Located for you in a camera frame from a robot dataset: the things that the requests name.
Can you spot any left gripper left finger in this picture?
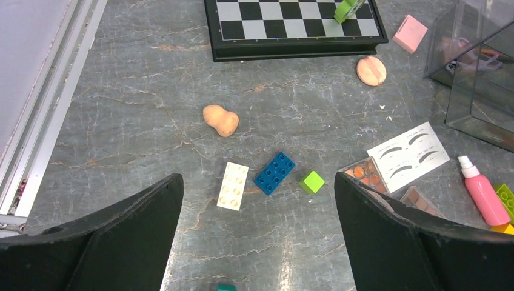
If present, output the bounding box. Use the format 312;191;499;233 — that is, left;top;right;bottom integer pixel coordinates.
1;173;184;290

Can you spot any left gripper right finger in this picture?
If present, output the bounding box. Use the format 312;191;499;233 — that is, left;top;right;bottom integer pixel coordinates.
334;172;513;290

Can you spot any brown eyeshadow palette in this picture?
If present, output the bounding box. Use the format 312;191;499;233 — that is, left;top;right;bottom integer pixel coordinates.
400;186;446;219

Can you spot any small clear eyeshadow palette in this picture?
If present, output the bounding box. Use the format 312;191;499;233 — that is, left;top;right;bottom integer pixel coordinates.
339;157;390;195

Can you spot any pink bottle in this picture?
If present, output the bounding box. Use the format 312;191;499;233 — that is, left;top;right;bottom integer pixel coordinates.
458;155;510;226

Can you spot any cream wooden block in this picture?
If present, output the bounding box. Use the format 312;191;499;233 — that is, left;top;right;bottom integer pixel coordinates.
217;162;249;211

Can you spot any blue block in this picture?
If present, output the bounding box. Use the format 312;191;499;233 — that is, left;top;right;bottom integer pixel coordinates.
254;152;295;196

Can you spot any beige makeup sponge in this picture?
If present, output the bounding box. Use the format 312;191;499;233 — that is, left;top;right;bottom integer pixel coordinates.
203;104;239;137

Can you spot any peach powder puff brush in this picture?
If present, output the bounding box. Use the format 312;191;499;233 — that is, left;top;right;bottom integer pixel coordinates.
356;56;387;87

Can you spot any clear acrylic makeup organizer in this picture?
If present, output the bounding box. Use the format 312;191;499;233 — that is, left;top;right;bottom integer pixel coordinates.
424;1;513;152

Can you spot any pink sponge pad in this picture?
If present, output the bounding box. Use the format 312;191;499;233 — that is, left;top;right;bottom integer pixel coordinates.
393;15;428;54

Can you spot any white eyebrow stencil card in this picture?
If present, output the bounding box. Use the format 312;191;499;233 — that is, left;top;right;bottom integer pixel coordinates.
367;122;450;193

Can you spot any small green cube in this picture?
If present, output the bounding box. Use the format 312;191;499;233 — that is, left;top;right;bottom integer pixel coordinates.
299;170;325;195

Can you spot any teal cube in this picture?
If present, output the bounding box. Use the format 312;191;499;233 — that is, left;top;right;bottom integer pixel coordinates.
217;284;237;291

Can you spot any yellow cube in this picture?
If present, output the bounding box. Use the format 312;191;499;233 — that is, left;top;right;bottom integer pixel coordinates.
490;224;514;235

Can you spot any green lego brick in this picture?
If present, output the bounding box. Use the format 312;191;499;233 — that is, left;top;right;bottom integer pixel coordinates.
493;184;514;224

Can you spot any green toy block on chessboard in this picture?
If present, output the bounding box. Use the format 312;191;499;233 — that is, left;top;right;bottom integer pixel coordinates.
334;0;365;24

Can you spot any black white chessboard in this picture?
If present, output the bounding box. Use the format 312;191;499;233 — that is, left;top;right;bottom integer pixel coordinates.
204;0;389;62

